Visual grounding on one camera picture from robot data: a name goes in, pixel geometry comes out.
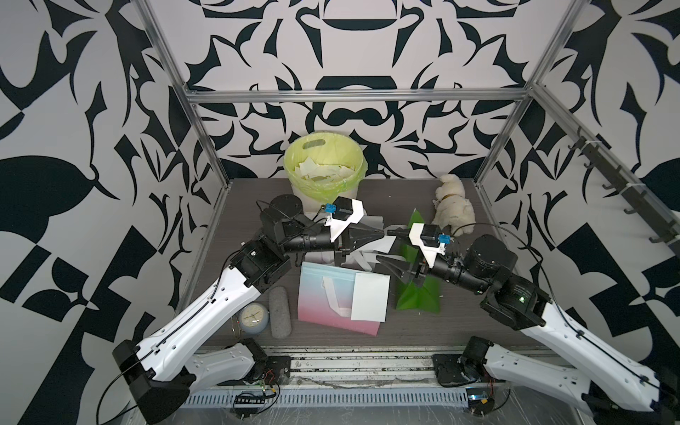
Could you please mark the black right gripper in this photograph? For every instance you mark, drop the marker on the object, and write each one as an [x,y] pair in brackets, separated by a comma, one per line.
[400,266]

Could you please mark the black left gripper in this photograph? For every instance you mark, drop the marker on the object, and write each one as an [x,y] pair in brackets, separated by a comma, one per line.
[357,239]

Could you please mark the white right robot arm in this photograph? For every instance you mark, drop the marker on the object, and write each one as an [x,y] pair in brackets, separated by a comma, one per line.
[598,381]

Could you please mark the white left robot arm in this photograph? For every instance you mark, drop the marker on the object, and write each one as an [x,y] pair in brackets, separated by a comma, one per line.
[163,369]

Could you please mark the white gift bag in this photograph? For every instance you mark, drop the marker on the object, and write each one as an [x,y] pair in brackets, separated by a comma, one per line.
[385,246]

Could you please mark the green gift bag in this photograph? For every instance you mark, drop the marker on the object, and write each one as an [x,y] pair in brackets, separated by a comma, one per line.
[411,296]

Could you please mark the pink and teal gift bag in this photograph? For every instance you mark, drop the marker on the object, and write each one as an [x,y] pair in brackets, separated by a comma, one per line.
[325,298]

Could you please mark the white trash bin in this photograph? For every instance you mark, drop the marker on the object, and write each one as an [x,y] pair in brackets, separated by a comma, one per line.
[314,194]

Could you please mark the white plush dog toy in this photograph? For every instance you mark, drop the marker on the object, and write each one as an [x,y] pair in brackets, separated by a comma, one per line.
[453,209]

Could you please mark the shredded paper in bin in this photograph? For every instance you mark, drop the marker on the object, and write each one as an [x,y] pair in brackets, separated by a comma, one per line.
[311,171]

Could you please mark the grey oval case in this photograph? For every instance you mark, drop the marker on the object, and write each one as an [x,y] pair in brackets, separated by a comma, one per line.
[280,316]

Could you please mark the small round alarm clock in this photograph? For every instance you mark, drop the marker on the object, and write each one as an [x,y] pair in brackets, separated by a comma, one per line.
[253,319]

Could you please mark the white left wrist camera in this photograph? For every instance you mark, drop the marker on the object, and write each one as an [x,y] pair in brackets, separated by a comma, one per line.
[342,213]

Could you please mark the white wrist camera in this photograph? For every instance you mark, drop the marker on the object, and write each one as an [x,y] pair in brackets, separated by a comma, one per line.
[430,239]
[342,213]

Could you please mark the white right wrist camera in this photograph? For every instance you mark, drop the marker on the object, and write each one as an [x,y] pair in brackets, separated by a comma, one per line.
[430,239]

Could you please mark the black wall hook rail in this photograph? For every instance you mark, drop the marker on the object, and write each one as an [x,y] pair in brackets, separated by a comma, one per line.
[621,181]

